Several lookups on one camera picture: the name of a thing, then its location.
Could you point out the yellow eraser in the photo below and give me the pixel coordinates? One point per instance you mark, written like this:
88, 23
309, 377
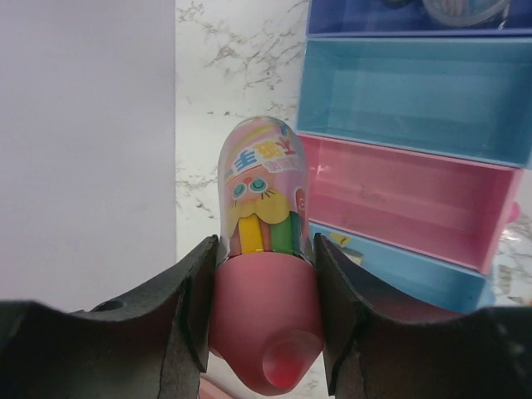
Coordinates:
340, 240

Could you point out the clear jar of paper clips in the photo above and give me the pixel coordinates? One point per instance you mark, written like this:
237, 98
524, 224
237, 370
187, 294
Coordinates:
466, 13

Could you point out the sky blue drawer box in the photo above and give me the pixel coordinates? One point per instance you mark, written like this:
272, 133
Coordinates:
463, 97

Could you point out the pink tiered shelf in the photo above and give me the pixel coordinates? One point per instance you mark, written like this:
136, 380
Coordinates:
209, 388

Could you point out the pink drawer box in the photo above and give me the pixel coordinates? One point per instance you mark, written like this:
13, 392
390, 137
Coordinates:
443, 207

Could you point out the light blue drawer box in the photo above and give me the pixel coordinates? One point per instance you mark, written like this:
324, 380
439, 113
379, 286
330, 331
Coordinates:
430, 280

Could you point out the purple drawer box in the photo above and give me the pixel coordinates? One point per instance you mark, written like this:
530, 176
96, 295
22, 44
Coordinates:
373, 19

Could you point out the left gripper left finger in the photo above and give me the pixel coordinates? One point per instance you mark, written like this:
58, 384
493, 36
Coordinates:
150, 342

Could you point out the pink glue stick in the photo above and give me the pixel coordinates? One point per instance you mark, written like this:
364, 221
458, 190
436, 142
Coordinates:
265, 320

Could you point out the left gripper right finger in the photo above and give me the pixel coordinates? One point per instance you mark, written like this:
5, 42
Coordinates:
383, 343

